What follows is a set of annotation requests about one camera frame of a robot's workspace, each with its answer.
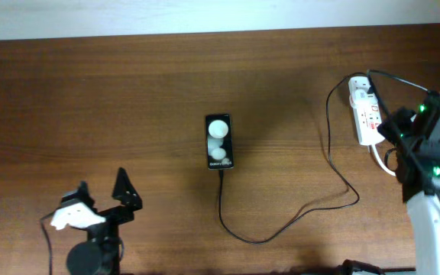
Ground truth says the black base at bottom edge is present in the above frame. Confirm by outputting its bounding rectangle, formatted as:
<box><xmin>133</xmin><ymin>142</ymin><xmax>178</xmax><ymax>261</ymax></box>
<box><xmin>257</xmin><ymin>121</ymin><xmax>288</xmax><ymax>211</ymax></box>
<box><xmin>336</xmin><ymin>260</ymin><xmax>416</xmax><ymax>275</ymax></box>

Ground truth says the white power strip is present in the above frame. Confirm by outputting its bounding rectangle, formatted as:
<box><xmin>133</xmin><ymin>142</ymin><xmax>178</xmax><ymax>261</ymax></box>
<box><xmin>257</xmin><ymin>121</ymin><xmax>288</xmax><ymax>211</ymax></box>
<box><xmin>351</xmin><ymin>100</ymin><xmax>385</xmax><ymax>146</ymax></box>

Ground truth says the black smartphone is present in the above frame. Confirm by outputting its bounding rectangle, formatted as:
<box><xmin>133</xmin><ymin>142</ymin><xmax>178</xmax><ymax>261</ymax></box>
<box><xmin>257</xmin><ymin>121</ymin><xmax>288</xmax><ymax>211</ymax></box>
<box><xmin>205</xmin><ymin>114</ymin><xmax>235</xmax><ymax>170</ymax></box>

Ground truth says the black usb charging cable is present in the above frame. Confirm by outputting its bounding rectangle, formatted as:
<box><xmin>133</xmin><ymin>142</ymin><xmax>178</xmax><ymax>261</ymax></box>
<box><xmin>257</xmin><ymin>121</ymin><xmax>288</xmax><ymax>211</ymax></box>
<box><xmin>217</xmin><ymin>71</ymin><xmax>377</xmax><ymax>245</ymax></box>

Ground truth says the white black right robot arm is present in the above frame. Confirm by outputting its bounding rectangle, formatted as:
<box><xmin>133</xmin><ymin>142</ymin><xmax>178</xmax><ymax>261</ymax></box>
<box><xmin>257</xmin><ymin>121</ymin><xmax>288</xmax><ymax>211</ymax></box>
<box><xmin>377</xmin><ymin>92</ymin><xmax>440</xmax><ymax>274</ymax></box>

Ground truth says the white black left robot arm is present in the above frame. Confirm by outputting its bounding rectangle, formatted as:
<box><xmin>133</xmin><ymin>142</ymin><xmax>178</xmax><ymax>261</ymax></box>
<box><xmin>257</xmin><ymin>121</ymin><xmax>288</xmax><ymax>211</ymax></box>
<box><xmin>51</xmin><ymin>167</ymin><xmax>143</xmax><ymax>274</ymax></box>

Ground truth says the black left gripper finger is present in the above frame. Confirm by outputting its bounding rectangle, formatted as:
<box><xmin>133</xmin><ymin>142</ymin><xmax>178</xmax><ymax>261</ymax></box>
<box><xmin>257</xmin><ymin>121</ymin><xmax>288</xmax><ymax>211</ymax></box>
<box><xmin>61</xmin><ymin>181</ymin><xmax>95</xmax><ymax>209</ymax></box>
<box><xmin>112</xmin><ymin>167</ymin><xmax>143</xmax><ymax>211</ymax></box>

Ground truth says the white usb charger plug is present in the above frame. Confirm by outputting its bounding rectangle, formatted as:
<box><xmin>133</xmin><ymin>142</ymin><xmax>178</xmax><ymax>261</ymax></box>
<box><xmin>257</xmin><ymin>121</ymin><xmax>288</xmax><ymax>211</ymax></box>
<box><xmin>348</xmin><ymin>76</ymin><xmax>377</xmax><ymax>108</ymax></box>

